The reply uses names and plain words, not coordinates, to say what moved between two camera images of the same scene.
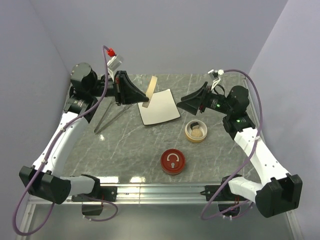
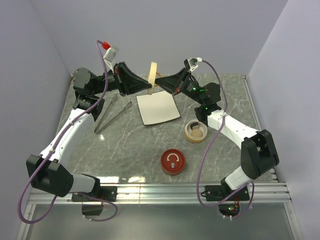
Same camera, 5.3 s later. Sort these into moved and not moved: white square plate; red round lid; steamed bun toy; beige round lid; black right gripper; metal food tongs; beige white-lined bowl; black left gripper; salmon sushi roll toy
Moved: black left gripper; beige round lid; black right gripper
Not moved: white square plate; salmon sushi roll toy; red round lid; beige white-lined bowl; steamed bun toy; metal food tongs
